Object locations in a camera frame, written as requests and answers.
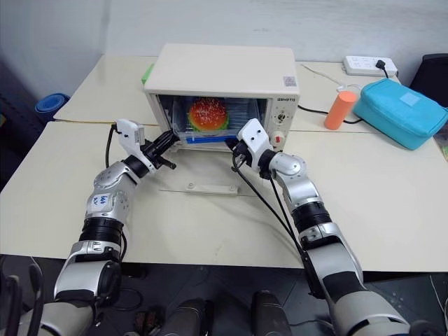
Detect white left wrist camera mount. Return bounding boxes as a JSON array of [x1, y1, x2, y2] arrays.
[[115, 118, 146, 155]]

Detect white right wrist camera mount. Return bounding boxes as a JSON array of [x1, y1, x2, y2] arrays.
[[237, 118, 277, 173]]

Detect thin white cable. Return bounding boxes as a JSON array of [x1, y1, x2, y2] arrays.
[[300, 63, 361, 95]]

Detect dark rounded shape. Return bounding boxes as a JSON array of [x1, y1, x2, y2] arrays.
[[251, 290, 292, 336], [163, 297, 215, 336]]

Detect black oven power cable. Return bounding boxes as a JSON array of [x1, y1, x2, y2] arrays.
[[296, 104, 363, 125]]

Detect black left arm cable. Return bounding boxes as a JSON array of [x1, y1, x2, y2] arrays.
[[104, 122, 120, 172]]

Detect toy hamburger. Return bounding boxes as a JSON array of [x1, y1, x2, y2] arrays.
[[188, 97, 230, 134]]

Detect orange cylinder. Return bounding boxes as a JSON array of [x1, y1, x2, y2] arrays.
[[323, 90, 357, 131]]

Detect green block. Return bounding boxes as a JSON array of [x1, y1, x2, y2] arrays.
[[140, 63, 155, 87]]

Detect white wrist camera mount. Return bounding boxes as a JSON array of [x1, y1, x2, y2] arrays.
[[237, 118, 277, 173], [115, 118, 146, 155]]

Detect white power strip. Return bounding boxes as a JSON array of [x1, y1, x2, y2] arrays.
[[342, 55, 400, 78]]

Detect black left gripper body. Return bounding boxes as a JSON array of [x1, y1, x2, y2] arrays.
[[139, 137, 167, 167]]

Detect cream toaster oven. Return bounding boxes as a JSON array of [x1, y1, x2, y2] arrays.
[[142, 43, 301, 154]]

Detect green patterned item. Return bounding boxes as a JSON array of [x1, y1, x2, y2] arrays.
[[433, 118, 448, 159]]

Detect teal zip bag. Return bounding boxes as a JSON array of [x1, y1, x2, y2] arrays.
[[352, 78, 448, 151]]

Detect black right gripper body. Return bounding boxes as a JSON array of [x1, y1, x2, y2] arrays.
[[229, 141, 262, 173]]

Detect clear plastic food container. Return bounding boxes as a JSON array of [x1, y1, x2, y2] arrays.
[[170, 96, 246, 145]]

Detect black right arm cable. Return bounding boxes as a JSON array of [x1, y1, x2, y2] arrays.
[[267, 171, 306, 253], [230, 153, 316, 298]]

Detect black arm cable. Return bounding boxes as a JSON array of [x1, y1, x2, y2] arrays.
[[230, 153, 316, 298], [104, 122, 120, 172], [267, 171, 306, 253]]

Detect black chair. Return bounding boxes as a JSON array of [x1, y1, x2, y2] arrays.
[[409, 53, 448, 108]]

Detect blue rolled mat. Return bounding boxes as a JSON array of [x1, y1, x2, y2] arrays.
[[34, 92, 71, 114]]

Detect black curved bars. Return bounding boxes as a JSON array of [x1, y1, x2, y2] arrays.
[[0, 255, 47, 336]]

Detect glass oven door with handle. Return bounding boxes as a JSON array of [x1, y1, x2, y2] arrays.
[[159, 148, 260, 199]]

